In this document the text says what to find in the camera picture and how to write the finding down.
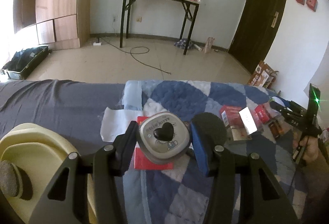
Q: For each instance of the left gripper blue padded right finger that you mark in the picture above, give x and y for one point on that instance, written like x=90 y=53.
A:
x=262 y=199

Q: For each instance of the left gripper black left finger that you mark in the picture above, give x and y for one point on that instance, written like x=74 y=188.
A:
x=64 y=200

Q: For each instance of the grey Hello Kitty tin box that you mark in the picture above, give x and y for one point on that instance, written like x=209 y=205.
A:
x=182 y=137

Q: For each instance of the person's right hand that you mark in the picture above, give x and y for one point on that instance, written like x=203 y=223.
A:
x=311 y=145

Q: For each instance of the small red cigarette box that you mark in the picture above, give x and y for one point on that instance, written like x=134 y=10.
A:
x=262 y=114

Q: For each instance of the cream plastic basin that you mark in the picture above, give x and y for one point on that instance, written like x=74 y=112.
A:
x=39 y=152

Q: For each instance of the round grey sponge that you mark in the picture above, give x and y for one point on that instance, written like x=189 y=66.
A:
x=15 y=182

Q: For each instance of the red cigarette box with silver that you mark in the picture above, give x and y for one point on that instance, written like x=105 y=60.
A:
x=240 y=123

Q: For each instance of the red flat box under tin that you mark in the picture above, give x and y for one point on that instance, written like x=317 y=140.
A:
x=151 y=162

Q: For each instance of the blue white checkered blanket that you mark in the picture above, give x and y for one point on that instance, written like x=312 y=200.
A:
x=180 y=195

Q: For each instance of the dark grey bed sheet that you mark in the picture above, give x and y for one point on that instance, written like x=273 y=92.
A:
x=71 y=109

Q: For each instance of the dark brown door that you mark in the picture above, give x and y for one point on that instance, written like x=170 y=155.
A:
x=256 y=31

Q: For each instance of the brown paper bag on floor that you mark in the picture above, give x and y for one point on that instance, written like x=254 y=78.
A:
x=208 y=45

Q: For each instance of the blue cloth on floor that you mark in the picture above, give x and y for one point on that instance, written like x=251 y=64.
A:
x=183 y=42

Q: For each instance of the open black suitcase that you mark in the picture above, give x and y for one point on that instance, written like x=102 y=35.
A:
x=24 y=62

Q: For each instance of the black folding table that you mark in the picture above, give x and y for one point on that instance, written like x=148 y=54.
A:
x=176 y=16

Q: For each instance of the wooden wardrobe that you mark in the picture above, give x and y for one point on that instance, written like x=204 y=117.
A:
x=60 y=24

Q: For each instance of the colourful cardboard boxes by wall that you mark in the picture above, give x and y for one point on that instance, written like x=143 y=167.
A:
x=263 y=76

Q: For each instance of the red wall decoration right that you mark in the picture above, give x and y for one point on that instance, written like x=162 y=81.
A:
x=312 y=4

